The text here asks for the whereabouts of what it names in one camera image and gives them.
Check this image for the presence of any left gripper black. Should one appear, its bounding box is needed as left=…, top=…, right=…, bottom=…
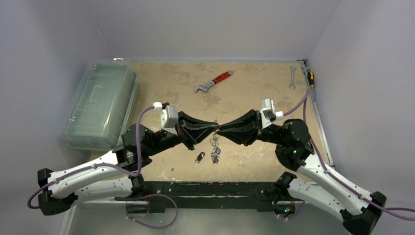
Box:
left=144, top=111, right=219, bottom=156

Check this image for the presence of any large white keyring with keys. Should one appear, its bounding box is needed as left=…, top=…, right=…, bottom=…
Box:
left=209, top=130, right=221, bottom=165

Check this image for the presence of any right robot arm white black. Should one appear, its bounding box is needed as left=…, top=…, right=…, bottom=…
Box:
left=217, top=110, right=386, bottom=235

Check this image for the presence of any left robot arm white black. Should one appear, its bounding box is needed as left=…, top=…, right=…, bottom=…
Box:
left=31, top=112, right=219, bottom=216

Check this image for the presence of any silver open end wrench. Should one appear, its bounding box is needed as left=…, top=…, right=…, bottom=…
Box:
left=288, top=66, right=296, bottom=90

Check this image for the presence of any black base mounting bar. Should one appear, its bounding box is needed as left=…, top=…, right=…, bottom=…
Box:
left=115, top=181, right=301, bottom=216

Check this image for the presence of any yellow black screwdriver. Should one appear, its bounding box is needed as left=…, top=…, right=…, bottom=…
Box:
left=307, top=71, right=315, bottom=88

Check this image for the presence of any clear plastic storage box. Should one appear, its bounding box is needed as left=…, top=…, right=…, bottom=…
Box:
left=59, top=60, right=136, bottom=151

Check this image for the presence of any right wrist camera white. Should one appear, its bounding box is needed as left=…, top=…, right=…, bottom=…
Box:
left=259, top=98, right=284, bottom=129

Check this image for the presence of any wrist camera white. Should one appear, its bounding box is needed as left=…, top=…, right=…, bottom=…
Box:
left=259, top=98, right=284, bottom=129
left=153, top=102, right=179, bottom=135

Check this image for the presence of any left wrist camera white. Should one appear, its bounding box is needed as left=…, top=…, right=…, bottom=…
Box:
left=153, top=102, right=179, bottom=135

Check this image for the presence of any red handled adjustable wrench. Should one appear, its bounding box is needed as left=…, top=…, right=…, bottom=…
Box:
left=194, top=70, right=234, bottom=93

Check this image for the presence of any aluminium frame rail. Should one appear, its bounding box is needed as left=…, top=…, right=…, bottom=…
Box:
left=297, top=60, right=335, bottom=170

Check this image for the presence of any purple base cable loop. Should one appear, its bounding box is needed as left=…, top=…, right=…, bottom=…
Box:
left=125, top=194, right=178, bottom=230

